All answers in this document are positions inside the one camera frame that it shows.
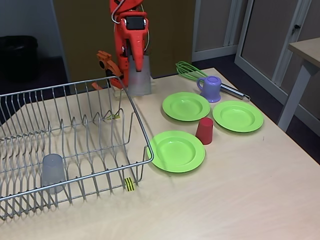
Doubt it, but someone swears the black waste bin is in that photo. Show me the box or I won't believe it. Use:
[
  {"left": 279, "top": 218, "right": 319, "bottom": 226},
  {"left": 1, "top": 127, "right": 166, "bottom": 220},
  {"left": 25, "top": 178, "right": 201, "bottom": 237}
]
[{"left": 0, "top": 35, "right": 39, "bottom": 82}]

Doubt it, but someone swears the green whisk metal handle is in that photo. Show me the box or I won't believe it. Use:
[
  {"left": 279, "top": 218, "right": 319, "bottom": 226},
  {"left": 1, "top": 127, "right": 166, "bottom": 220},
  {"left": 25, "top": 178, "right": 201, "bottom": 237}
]
[{"left": 175, "top": 61, "right": 251, "bottom": 102}]

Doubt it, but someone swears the brown pin board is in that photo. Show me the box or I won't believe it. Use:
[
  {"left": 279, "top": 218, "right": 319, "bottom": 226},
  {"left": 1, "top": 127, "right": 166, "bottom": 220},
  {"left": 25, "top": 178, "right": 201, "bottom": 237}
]
[{"left": 53, "top": 0, "right": 196, "bottom": 83}]

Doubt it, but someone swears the yellow black striped tape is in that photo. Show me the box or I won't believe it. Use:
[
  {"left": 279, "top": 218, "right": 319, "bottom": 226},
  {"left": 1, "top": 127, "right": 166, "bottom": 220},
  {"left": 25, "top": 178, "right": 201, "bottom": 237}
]
[{"left": 124, "top": 177, "right": 136, "bottom": 193}]

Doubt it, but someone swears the grey translucent plastic cup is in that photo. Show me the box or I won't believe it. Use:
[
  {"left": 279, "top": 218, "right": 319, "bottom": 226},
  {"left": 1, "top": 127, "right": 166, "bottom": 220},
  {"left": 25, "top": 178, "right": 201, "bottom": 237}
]
[
  {"left": 127, "top": 55, "right": 153, "bottom": 97},
  {"left": 41, "top": 153, "right": 66, "bottom": 195}
]

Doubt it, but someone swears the white gripper servo cable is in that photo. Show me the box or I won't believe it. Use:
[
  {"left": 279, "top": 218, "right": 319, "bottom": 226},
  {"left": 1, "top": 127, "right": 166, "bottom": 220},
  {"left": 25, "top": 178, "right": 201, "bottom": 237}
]
[{"left": 111, "top": 0, "right": 126, "bottom": 25}]

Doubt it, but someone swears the green plastic plate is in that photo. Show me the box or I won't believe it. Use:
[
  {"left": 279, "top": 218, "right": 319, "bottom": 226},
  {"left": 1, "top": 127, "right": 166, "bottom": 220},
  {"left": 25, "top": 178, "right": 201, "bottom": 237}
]
[
  {"left": 212, "top": 100, "right": 265, "bottom": 133},
  {"left": 146, "top": 130, "right": 206, "bottom": 173},
  {"left": 161, "top": 91, "right": 211, "bottom": 122}
]

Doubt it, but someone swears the grey framed cabinet door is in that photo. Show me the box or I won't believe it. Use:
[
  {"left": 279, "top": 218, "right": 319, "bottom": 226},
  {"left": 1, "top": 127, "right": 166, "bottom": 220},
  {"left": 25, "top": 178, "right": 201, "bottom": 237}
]
[
  {"left": 234, "top": 0, "right": 320, "bottom": 118},
  {"left": 191, "top": 0, "right": 241, "bottom": 62}
]

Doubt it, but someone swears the beige side table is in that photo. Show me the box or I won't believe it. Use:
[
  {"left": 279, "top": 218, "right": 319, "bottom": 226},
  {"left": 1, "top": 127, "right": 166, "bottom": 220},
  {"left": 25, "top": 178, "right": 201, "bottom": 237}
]
[{"left": 277, "top": 37, "right": 320, "bottom": 132}]

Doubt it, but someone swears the orange table clamp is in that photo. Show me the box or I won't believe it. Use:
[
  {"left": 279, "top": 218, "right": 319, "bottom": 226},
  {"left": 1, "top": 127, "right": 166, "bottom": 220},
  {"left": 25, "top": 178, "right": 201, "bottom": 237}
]
[{"left": 91, "top": 50, "right": 126, "bottom": 91}]

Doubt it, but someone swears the purple plastic mug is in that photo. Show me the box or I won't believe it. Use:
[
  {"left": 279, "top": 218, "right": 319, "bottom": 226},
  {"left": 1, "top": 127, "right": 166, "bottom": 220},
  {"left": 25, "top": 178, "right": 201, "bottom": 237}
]
[{"left": 196, "top": 76, "right": 222, "bottom": 103}]

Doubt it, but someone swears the wooden base block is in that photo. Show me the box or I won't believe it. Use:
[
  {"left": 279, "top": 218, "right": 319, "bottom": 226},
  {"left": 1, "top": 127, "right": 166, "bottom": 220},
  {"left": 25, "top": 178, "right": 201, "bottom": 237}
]
[{"left": 111, "top": 77, "right": 157, "bottom": 100}]

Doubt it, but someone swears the metal wire dish rack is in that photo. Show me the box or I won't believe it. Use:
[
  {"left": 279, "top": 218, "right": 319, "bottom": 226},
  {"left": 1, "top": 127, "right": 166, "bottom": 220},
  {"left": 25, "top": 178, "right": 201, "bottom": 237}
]
[{"left": 0, "top": 75, "right": 155, "bottom": 221}]

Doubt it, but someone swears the red plastic cup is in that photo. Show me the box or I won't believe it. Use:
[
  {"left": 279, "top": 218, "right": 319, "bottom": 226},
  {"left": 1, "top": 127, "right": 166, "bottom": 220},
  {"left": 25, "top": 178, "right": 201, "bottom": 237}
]
[{"left": 195, "top": 117, "right": 214, "bottom": 146}]

